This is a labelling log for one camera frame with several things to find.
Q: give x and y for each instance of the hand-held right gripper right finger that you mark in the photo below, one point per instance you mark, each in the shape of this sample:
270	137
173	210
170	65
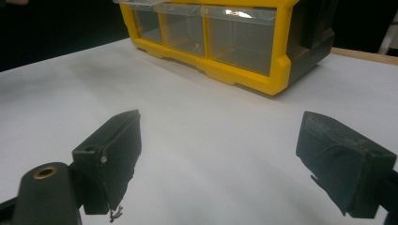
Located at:
341	159

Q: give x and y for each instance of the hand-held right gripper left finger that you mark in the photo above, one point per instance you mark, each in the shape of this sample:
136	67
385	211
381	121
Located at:
115	156

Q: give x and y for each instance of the yellow and black drawer cabinet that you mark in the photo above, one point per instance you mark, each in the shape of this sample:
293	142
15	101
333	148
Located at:
219	67

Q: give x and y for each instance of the white metal stand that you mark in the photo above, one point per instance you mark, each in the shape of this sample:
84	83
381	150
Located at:
391	34

